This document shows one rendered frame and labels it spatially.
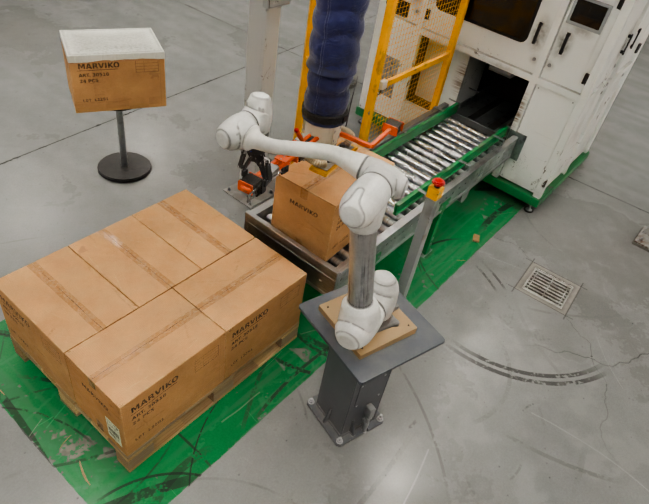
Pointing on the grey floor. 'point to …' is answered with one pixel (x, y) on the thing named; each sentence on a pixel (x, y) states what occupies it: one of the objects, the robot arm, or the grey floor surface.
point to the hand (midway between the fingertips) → (254, 183)
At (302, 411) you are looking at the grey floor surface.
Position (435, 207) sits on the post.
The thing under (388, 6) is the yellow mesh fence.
